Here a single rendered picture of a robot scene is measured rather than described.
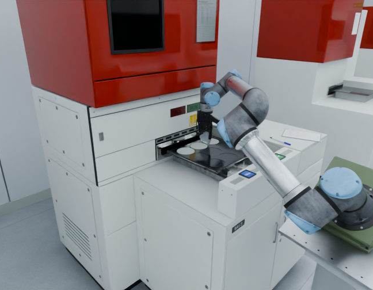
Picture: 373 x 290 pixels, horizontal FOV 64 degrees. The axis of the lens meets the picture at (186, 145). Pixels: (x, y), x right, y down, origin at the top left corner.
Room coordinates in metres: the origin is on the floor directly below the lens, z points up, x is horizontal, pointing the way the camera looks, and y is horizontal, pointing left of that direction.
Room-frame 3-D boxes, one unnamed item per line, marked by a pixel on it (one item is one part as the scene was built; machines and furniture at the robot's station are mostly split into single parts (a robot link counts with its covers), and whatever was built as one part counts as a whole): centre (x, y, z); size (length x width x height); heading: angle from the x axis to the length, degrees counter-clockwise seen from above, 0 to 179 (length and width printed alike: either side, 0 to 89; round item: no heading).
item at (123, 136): (1.57, 0.15, 1.02); 0.82 x 0.03 x 0.40; 135
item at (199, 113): (1.63, -0.10, 1.05); 0.09 x 0.08 x 0.12; 98
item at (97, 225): (1.81, 0.39, 0.41); 0.82 x 0.71 x 0.82; 135
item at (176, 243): (1.53, -0.28, 0.41); 0.97 x 0.64 x 0.82; 135
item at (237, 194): (1.25, -0.36, 0.89); 0.55 x 0.09 x 0.14; 135
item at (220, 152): (1.55, -0.15, 0.90); 0.34 x 0.34 x 0.01; 45
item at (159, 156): (1.69, 0.01, 0.89); 0.44 x 0.02 x 0.10; 135
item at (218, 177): (1.42, -0.11, 0.84); 0.50 x 0.02 x 0.03; 45
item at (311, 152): (1.76, -0.49, 0.89); 0.62 x 0.35 x 0.14; 45
